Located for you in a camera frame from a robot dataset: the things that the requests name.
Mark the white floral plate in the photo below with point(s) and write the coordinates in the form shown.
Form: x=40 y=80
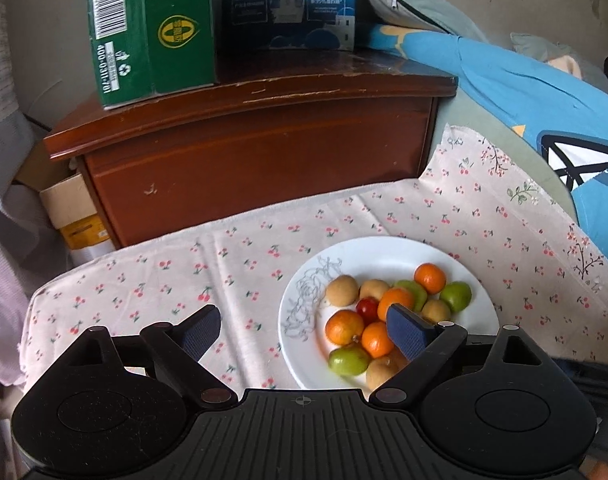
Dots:
x=384 y=255

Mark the round red cherry tomato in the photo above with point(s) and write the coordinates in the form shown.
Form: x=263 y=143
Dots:
x=368 y=309

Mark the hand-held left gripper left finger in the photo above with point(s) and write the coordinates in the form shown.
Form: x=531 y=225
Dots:
x=201 y=332

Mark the cherry print tablecloth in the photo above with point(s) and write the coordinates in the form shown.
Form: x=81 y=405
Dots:
x=183 y=270

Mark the open cardboard box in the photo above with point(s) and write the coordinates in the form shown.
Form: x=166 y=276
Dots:
x=68 y=200

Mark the brown longan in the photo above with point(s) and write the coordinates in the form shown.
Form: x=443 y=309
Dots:
x=436 y=310
x=381 y=372
x=342 y=290
x=374 y=289

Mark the sage green bed sheet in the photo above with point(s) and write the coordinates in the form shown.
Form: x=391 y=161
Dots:
x=484 y=125

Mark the green carton box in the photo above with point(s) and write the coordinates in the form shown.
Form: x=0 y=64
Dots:
x=173 y=35

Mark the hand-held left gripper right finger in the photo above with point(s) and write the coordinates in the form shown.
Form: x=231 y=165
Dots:
x=406 y=335

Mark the pale purple cloth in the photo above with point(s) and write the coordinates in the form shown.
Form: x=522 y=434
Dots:
x=8 y=260

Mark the grey green pillow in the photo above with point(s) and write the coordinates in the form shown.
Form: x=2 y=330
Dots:
x=424 y=5
x=539 y=50

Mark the blue printed blanket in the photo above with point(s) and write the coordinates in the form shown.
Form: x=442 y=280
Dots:
x=509 y=90

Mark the brown wooden nightstand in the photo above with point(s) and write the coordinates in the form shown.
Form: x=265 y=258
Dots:
x=259 y=160

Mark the oblong green jujube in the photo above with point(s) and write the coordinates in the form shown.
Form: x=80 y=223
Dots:
x=411 y=292

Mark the blue carton box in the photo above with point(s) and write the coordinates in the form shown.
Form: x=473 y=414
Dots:
x=284 y=5

